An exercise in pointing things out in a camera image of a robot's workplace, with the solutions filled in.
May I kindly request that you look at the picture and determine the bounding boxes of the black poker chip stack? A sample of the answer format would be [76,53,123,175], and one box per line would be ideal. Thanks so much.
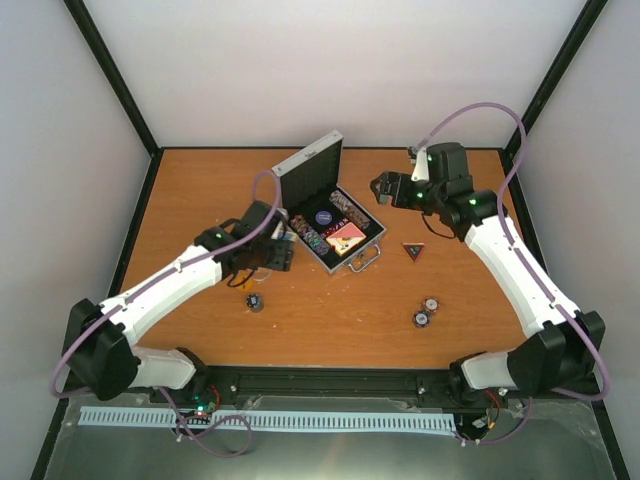
[246,293,264,313]

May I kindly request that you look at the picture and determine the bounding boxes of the light blue cable duct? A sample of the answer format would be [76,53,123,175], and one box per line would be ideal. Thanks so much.
[77,406,456,436]

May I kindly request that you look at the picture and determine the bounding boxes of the yellow left blind button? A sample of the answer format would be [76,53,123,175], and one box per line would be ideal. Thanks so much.
[237,271,254,291]

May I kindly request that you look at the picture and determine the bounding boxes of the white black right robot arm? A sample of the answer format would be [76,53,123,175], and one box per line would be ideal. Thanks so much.
[370,143,605,404]

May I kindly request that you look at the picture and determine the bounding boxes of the black triangular dealer token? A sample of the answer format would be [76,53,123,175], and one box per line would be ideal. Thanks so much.
[402,242,425,262]

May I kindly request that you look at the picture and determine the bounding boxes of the clear round dealer button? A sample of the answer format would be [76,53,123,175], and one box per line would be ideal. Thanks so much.
[252,268,272,282]

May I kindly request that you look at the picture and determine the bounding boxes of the red white chip stack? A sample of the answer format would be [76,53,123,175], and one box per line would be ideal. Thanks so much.
[422,297,440,314]

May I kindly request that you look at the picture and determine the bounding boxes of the blue white chip stack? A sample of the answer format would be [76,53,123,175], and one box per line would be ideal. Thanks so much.
[412,310,431,328]

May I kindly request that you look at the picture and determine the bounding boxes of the blue playing card deck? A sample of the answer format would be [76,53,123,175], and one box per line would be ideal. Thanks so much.
[273,225,298,242]

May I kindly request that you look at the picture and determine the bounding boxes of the right chip row in case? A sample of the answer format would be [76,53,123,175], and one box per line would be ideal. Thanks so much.
[329,190,371,231]

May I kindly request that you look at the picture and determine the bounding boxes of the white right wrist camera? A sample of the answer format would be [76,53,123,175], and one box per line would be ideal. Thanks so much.
[408,146,430,182]

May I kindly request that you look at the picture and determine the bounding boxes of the green led circuit board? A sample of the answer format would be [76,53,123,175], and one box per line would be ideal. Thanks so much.
[192,386,221,418]

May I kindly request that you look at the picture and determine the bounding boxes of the purple small blind button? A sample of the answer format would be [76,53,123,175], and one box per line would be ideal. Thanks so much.
[315,210,333,226]

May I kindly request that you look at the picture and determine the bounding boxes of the red playing card deck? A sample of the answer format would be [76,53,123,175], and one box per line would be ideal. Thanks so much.
[325,222,366,256]

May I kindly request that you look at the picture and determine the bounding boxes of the red dice row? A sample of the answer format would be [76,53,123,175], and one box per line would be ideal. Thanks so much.
[322,218,350,238]

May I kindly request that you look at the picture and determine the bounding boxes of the chip row in case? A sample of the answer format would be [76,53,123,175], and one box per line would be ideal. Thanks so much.
[329,190,371,231]
[291,215,330,256]

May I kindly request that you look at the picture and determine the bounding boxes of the left chip row in case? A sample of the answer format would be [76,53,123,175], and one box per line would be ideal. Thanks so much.
[291,215,330,256]

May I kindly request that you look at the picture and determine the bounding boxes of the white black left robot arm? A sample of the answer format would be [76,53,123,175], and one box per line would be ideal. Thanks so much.
[63,201,294,403]

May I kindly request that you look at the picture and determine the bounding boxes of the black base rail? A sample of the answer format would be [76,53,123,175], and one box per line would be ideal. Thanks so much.
[64,363,596,409]

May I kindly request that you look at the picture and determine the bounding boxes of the silver aluminium poker case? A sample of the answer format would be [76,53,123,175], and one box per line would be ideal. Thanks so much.
[272,130,386,275]

